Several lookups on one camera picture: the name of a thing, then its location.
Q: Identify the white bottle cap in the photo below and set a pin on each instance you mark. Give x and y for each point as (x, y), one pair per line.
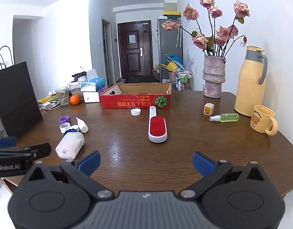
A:
(135, 112)

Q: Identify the small white dropper bottle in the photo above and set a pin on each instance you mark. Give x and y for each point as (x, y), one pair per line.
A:
(82, 126)

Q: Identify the yellow watering can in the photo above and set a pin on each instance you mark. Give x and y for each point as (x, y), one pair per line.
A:
(170, 66)

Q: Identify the orange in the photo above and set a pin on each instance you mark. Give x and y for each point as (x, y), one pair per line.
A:
(75, 100)

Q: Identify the purple cap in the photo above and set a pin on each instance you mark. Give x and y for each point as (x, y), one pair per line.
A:
(64, 119)

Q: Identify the yellow thermos jug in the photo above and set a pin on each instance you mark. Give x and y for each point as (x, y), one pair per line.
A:
(247, 88)

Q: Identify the yellow bear mug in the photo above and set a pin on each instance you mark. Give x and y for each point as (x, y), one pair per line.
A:
(259, 121)

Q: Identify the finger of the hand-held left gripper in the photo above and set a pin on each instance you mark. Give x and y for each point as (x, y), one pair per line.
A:
(39, 150)
(4, 142)

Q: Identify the black paper bag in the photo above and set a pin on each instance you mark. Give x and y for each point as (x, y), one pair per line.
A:
(15, 100)

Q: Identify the small white yellow cube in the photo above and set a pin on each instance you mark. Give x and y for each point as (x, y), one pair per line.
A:
(208, 109)

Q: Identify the clear food container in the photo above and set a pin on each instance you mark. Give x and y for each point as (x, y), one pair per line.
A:
(76, 91)

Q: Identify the clear drinking glass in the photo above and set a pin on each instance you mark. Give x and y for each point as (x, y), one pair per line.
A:
(62, 97)

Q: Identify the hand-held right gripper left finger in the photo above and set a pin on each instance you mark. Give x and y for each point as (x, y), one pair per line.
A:
(90, 163)

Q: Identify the yellow black box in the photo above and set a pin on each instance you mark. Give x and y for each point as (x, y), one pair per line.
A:
(171, 12)

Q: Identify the white plastic bottle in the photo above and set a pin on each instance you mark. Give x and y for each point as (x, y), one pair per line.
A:
(70, 145)

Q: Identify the white paper notice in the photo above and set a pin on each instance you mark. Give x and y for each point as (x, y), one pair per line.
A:
(132, 39)

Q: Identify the metal rolling cart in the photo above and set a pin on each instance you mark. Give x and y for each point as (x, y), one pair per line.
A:
(183, 78)

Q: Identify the blue white small container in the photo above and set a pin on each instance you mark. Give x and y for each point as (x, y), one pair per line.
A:
(73, 130)

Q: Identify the red cardboard box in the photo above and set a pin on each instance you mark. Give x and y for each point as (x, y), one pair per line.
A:
(137, 103)

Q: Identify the dark brown entrance door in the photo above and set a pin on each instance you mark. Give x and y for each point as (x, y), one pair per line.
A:
(134, 57)

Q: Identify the bunch of dried pink roses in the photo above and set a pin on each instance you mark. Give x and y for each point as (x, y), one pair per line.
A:
(200, 40)

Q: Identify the pink bucket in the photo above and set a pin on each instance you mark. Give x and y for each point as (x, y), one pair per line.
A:
(172, 75)

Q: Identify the red white lint brush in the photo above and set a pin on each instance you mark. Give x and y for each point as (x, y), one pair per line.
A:
(157, 124)

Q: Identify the blue tissue pack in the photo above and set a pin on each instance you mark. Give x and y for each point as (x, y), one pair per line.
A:
(94, 84)

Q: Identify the white purple tissue pack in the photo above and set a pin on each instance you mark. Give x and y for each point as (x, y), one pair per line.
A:
(91, 97)

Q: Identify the purple dried grass bunch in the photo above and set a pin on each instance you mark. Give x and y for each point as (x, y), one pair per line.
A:
(190, 59)

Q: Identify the yellow green packet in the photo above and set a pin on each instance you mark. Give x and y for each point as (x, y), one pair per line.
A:
(45, 99)

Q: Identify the black floor bag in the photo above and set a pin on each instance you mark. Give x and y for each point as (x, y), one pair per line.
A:
(140, 78)

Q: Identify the pink ceramic vase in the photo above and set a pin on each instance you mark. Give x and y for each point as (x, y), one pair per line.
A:
(213, 78)

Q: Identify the side doorway frame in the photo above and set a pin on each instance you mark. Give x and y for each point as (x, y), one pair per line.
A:
(106, 52)

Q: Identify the blue plastic rack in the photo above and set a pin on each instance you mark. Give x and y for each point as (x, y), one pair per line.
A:
(176, 58)

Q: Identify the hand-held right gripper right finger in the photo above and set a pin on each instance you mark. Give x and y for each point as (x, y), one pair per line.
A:
(202, 163)

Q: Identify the green spray bottle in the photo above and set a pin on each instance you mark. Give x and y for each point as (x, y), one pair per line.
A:
(228, 117)

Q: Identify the grey refrigerator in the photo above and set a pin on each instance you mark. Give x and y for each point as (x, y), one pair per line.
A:
(166, 43)

